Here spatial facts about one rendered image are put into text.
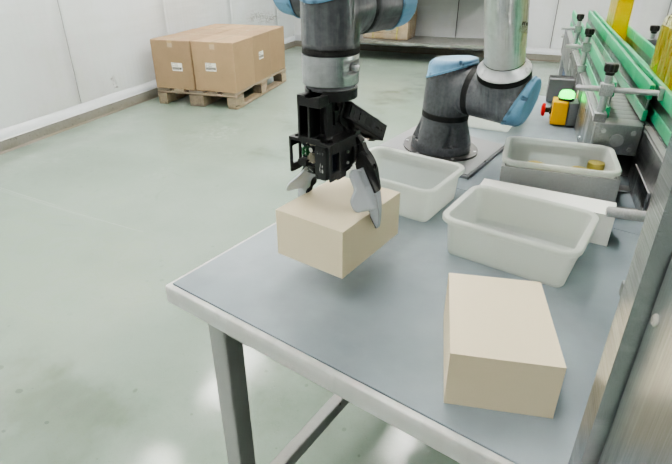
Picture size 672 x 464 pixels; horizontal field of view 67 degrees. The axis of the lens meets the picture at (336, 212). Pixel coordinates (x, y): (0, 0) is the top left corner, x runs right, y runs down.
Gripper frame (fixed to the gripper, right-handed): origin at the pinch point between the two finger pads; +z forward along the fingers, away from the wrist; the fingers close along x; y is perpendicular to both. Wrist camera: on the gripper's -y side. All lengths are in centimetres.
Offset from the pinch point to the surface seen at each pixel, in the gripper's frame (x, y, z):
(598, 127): 24, -64, -1
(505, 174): 12.4, -41.4, 5.0
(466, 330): 25.5, 10.9, 3.1
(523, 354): 32.1, 11.0, 3.1
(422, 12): -286, -600, 37
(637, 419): 42, 26, -8
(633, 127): 31, -66, -2
